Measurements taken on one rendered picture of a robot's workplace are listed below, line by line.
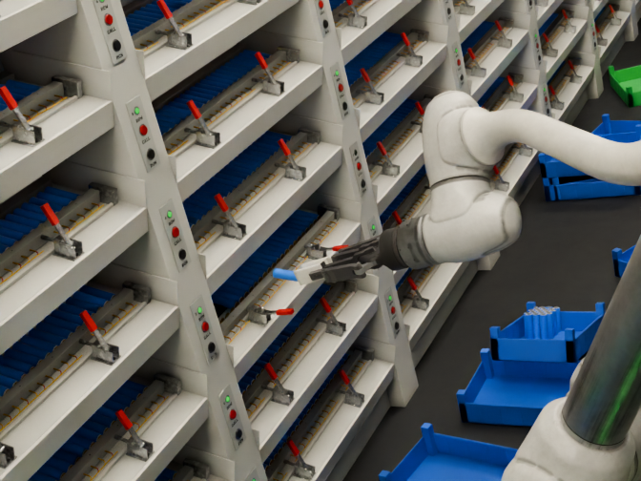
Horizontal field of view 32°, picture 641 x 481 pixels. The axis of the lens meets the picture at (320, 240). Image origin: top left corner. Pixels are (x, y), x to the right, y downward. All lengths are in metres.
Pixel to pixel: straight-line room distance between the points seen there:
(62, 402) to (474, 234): 0.71
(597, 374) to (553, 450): 0.15
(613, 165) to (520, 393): 1.15
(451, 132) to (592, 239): 1.58
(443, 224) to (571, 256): 1.49
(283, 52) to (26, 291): 0.96
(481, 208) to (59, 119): 0.69
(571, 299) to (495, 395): 0.48
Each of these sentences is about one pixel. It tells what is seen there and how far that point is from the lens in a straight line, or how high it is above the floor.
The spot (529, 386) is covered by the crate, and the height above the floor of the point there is 0.00.
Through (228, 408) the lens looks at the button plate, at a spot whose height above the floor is 0.45.
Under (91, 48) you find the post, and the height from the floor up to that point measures 1.16.
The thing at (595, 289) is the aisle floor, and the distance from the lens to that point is 3.17.
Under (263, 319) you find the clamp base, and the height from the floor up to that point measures 0.52.
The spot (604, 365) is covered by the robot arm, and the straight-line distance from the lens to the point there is 1.64.
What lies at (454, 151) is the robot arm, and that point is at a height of 0.84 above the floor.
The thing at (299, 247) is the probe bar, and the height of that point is 0.54.
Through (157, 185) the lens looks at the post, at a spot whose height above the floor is 0.90.
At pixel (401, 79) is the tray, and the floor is 0.70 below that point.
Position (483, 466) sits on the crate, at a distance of 2.56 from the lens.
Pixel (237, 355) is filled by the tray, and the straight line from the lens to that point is 2.15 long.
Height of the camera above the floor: 1.51
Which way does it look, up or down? 23 degrees down
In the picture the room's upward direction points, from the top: 14 degrees counter-clockwise
